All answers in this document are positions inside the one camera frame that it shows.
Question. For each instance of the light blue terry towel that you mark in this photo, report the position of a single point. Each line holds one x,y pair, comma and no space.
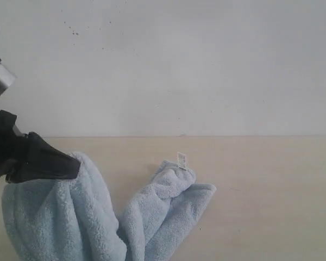
75,220

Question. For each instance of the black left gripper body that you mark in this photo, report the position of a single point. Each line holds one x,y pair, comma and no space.
14,148

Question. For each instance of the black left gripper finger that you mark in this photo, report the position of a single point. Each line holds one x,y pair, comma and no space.
48,159
29,173

